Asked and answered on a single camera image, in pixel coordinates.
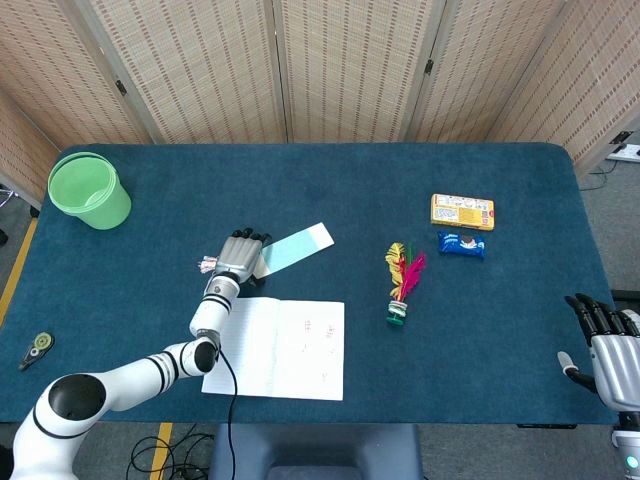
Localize colourful feather shuttlecock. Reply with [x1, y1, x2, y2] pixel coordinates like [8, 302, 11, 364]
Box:
[383, 241, 428, 327]

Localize white power strip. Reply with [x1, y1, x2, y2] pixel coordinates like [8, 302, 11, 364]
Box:
[606, 143, 640, 162]

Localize blue felt table cover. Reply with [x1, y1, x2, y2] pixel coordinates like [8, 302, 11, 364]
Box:
[0, 143, 617, 426]

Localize green plastic bucket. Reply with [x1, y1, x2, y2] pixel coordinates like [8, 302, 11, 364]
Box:
[47, 151, 133, 231]

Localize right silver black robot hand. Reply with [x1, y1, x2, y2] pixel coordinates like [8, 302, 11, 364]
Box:
[557, 293, 640, 414]

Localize white lined paper notebook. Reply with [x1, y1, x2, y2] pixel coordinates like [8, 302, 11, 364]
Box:
[200, 297, 346, 403]

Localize yellow floor tape strip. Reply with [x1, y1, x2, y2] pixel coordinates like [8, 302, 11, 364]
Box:
[148, 422, 174, 480]
[0, 217, 40, 326]

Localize teal white tasselled bookmark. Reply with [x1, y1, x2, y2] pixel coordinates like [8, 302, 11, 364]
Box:
[197, 222, 335, 279]

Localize blue cookie packet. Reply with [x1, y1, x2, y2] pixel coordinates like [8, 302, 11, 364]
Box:
[437, 229, 487, 261]

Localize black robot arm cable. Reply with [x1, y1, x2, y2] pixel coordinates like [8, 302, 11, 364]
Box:
[214, 349, 239, 480]

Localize yellow cardboard box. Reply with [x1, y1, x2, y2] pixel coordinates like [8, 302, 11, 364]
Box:
[430, 193, 496, 232]

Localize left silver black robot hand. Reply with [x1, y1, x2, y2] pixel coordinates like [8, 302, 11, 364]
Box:
[212, 227, 274, 289]

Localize correction tape dispenser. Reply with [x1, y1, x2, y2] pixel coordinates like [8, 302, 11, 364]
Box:
[18, 330, 56, 371]

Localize woven folding screen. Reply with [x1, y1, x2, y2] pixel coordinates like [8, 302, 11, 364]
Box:
[0, 0, 640, 211]

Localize black floor cables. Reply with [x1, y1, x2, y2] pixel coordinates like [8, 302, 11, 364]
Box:
[124, 433, 216, 480]

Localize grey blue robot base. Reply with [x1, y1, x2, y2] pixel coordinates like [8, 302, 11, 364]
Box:
[208, 423, 424, 480]

